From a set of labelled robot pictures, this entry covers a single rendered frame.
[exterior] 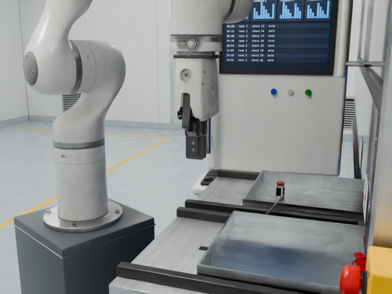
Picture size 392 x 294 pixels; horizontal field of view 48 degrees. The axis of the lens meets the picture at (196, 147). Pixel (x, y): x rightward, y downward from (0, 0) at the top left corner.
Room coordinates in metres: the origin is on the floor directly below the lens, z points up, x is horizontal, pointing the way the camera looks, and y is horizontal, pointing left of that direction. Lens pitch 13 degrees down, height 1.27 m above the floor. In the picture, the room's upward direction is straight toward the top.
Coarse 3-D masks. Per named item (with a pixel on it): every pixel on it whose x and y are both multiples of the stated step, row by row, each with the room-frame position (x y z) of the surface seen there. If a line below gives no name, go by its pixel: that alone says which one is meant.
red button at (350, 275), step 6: (348, 264) 0.48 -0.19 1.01; (342, 270) 0.48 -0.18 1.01; (348, 270) 0.47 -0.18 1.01; (354, 270) 0.47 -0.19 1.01; (342, 276) 0.47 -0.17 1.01; (348, 276) 0.46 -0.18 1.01; (354, 276) 0.46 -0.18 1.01; (342, 282) 0.46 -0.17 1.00; (348, 282) 0.46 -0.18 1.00; (354, 282) 0.46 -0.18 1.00; (360, 282) 0.47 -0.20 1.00; (342, 288) 0.46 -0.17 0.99; (348, 288) 0.46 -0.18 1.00; (354, 288) 0.45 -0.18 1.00; (360, 288) 0.47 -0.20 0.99
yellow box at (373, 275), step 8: (368, 248) 0.49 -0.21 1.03; (376, 248) 0.49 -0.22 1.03; (384, 248) 0.49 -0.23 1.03; (368, 256) 0.48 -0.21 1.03; (376, 256) 0.47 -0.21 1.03; (384, 256) 0.47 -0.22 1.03; (368, 264) 0.47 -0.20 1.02; (376, 264) 0.45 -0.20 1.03; (384, 264) 0.45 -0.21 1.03; (368, 272) 0.46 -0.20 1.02; (376, 272) 0.43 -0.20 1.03; (384, 272) 0.43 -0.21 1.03; (368, 280) 0.45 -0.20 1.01; (376, 280) 0.43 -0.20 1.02; (384, 280) 0.43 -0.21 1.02; (368, 288) 0.44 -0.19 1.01; (376, 288) 0.43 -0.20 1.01; (384, 288) 0.43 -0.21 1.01
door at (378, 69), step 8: (384, 0) 0.85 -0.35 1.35; (384, 8) 0.83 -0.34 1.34; (384, 16) 0.81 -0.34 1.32; (384, 24) 0.79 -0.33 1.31; (384, 32) 0.77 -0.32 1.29; (384, 40) 0.76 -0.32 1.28; (376, 48) 0.96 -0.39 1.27; (384, 48) 0.74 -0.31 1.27; (376, 56) 0.93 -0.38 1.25; (384, 56) 0.73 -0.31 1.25; (376, 64) 0.91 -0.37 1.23; (384, 64) 0.71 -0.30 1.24; (376, 72) 0.89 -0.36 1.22
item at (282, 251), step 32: (256, 224) 0.89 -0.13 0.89; (288, 224) 0.87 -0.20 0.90; (320, 224) 0.85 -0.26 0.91; (224, 256) 0.76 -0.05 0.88; (256, 256) 0.76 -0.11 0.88; (288, 256) 0.76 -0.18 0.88; (320, 256) 0.76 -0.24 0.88; (352, 256) 0.76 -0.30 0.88; (288, 288) 0.62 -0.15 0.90; (320, 288) 0.60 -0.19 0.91
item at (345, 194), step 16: (272, 176) 1.22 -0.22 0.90; (288, 176) 1.20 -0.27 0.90; (304, 176) 1.19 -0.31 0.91; (320, 176) 1.17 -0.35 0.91; (256, 192) 1.12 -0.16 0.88; (272, 192) 1.12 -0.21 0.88; (288, 192) 1.12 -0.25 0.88; (304, 192) 1.12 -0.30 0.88; (320, 192) 1.12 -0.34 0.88; (336, 192) 1.12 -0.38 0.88; (352, 192) 1.12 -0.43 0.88; (288, 208) 0.95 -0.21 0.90; (304, 208) 0.94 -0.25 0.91; (320, 208) 0.93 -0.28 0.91; (336, 208) 1.01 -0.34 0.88; (352, 208) 1.01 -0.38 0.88
